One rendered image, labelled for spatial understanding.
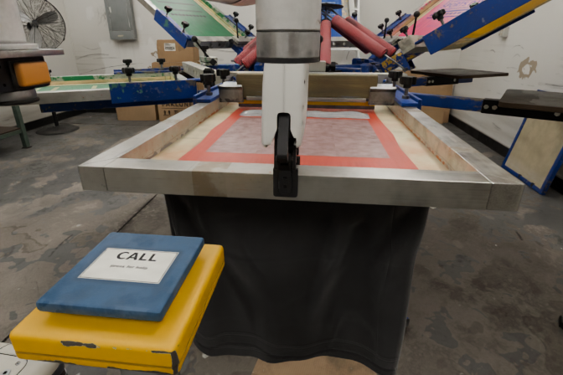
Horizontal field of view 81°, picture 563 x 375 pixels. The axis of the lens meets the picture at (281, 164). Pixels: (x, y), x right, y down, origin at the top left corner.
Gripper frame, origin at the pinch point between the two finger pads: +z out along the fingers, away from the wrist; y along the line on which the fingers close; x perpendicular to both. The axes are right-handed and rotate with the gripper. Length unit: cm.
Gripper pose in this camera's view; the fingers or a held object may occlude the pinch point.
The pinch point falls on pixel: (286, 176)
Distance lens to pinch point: 45.3
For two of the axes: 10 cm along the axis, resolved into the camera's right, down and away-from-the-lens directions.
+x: 9.9, 0.4, -1.0
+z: 0.0, 9.4, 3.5
